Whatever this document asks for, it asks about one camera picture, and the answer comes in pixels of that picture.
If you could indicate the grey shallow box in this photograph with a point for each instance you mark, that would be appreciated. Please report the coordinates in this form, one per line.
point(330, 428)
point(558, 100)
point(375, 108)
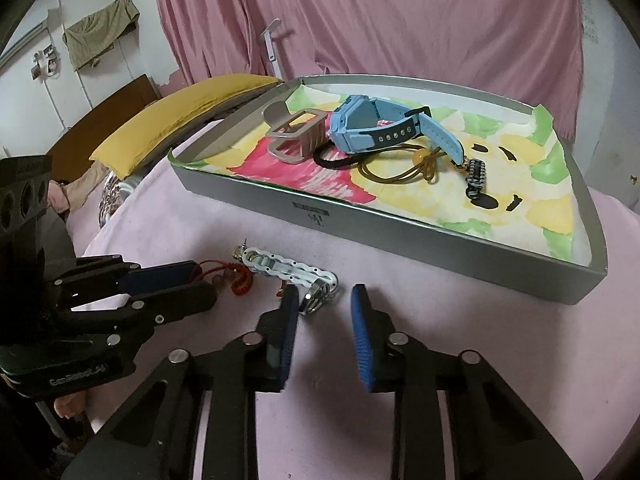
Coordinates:
point(400, 240)

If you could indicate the floral satin pillow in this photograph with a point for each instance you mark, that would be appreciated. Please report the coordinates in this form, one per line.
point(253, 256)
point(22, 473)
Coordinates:
point(112, 195)

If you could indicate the beige hair claw clip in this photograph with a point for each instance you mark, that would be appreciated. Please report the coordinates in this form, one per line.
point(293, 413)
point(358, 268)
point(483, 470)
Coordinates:
point(275, 115)

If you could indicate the wooden headboard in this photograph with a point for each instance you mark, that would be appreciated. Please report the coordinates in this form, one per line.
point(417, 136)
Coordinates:
point(100, 120)

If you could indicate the green hanging cloth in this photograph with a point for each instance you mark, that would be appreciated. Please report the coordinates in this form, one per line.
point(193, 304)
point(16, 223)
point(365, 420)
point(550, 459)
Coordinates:
point(95, 35)

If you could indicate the yellow pillow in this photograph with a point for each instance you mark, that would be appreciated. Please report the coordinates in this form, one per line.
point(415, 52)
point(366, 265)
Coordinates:
point(165, 115)

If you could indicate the blue wrist watch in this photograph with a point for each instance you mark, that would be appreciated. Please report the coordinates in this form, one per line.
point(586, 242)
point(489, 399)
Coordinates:
point(350, 127)

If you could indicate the person's left hand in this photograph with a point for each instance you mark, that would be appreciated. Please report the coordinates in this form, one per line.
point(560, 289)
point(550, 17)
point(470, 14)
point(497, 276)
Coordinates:
point(67, 405)

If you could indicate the beige blanket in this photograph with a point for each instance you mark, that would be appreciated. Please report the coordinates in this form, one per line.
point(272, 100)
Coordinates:
point(85, 185)

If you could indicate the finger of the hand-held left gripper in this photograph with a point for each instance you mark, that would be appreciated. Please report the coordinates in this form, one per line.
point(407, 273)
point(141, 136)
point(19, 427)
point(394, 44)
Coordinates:
point(165, 272)
point(180, 302)

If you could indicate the colourful painted paper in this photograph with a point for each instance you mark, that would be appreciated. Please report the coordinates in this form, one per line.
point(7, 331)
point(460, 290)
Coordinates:
point(500, 200)

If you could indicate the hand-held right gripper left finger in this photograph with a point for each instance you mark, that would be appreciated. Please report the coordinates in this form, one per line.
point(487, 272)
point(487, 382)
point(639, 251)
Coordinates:
point(287, 340)

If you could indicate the pink curtain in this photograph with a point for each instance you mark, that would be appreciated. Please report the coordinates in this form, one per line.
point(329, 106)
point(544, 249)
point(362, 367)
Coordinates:
point(400, 25)

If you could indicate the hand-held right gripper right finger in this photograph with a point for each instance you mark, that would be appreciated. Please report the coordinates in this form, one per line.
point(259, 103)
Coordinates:
point(362, 345)

